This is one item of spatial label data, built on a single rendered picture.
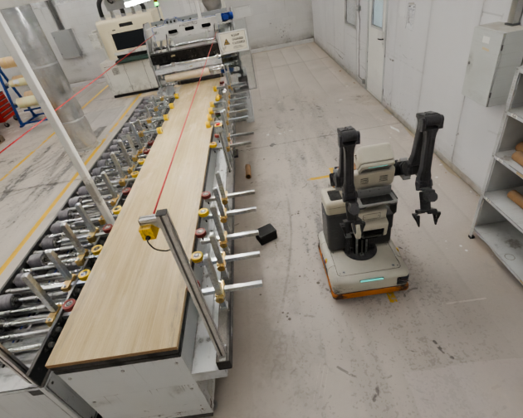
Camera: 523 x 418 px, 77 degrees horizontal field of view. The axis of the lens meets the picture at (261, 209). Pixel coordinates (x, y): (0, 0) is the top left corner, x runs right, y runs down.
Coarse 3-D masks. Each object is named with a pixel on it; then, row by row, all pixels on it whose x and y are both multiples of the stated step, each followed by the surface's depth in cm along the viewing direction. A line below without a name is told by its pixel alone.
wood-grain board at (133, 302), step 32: (192, 96) 521; (192, 128) 410; (160, 160) 349; (192, 160) 337; (192, 192) 286; (128, 224) 263; (192, 224) 249; (128, 256) 231; (160, 256) 225; (96, 288) 211; (128, 288) 206; (160, 288) 201; (96, 320) 189; (128, 320) 186; (160, 320) 182; (64, 352) 175; (96, 352) 172; (128, 352) 169
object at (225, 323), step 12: (228, 180) 332; (228, 192) 314; (228, 204) 298; (228, 216) 283; (228, 252) 245; (228, 264) 237; (228, 276) 226; (228, 300) 211; (228, 312) 203; (228, 324) 196; (228, 336) 190; (228, 348) 184; (216, 360) 179; (228, 360) 178
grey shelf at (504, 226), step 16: (512, 96) 234; (512, 112) 234; (512, 128) 249; (496, 144) 254; (512, 144) 257; (496, 160) 265; (512, 160) 248; (496, 176) 274; (512, 176) 275; (496, 192) 279; (480, 208) 293; (496, 208) 267; (512, 208) 261; (480, 224) 305; (496, 224) 302; (512, 224) 252; (496, 240) 287; (512, 240) 284; (512, 256) 270; (512, 272) 261
